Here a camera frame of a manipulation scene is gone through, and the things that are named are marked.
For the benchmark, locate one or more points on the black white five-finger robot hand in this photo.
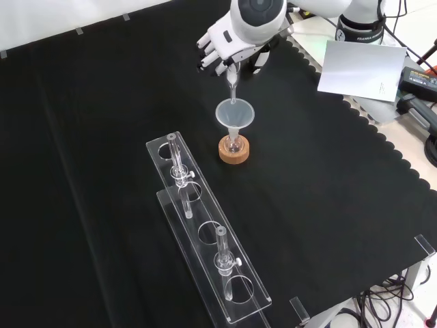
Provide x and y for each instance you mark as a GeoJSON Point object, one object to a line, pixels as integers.
{"type": "Point", "coordinates": [252, 24]}

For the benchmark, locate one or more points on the translucent plastic funnel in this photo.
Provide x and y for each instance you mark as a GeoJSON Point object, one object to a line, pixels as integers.
{"type": "Point", "coordinates": [235, 114]}

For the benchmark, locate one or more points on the small glass round-bottom flask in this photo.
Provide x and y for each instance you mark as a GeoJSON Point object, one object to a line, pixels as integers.
{"type": "Point", "coordinates": [233, 145]}

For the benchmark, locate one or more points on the clear acrylic funnel stand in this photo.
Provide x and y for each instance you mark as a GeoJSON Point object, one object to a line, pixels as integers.
{"type": "Point", "coordinates": [205, 218]}

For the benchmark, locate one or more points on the yellow stop button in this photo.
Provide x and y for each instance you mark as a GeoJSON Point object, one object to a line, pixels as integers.
{"type": "Point", "coordinates": [305, 14]}

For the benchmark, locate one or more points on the pale board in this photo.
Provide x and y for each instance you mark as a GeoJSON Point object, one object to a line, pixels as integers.
{"type": "Point", "coordinates": [307, 32]}

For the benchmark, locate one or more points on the white card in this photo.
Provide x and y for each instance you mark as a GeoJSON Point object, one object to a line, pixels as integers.
{"type": "Point", "coordinates": [362, 71]}

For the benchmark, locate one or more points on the grey tape piece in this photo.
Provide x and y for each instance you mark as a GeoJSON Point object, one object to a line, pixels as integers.
{"type": "Point", "coordinates": [3, 54]}
{"type": "Point", "coordinates": [126, 16]}
{"type": "Point", "coordinates": [79, 31]}

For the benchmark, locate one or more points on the black power adapter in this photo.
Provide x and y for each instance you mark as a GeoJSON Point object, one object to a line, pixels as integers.
{"type": "Point", "coordinates": [418, 80]}

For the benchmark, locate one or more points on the black tripod leg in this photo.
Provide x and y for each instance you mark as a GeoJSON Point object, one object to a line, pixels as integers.
{"type": "Point", "coordinates": [428, 53]}

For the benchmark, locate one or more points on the grey black device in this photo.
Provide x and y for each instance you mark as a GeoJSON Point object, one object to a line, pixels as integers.
{"type": "Point", "coordinates": [418, 109]}

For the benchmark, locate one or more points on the black bench cloth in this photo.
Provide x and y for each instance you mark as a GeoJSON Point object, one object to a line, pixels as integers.
{"type": "Point", "coordinates": [102, 171]}

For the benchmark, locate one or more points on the clear edge clamp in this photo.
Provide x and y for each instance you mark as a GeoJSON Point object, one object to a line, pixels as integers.
{"type": "Point", "coordinates": [425, 244]}
{"type": "Point", "coordinates": [299, 309]}

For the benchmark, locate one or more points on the grey metal bench leg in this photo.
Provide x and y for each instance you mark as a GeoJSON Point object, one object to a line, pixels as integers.
{"type": "Point", "coordinates": [417, 273]}

